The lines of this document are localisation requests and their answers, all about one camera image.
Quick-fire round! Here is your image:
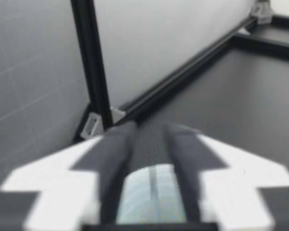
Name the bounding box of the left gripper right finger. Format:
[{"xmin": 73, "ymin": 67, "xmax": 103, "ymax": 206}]
[{"xmin": 151, "ymin": 122, "xmax": 289, "ymax": 231}]

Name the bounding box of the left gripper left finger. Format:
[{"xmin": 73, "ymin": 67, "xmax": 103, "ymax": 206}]
[{"xmin": 0, "ymin": 122, "xmax": 152, "ymax": 231}]

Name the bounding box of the grey corner bracket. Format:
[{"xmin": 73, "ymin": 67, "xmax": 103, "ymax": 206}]
[
  {"xmin": 79, "ymin": 112, "xmax": 104, "ymax": 140},
  {"xmin": 248, "ymin": 0, "xmax": 273, "ymax": 24},
  {"xmin": 109, "ymin": 106, "xmax": 126, "ymax": 125}
]

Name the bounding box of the black frame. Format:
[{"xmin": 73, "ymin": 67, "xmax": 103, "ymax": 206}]
[{"xmin": 70, "ymin": 0, "xmax": 289, "ymax": 142}]

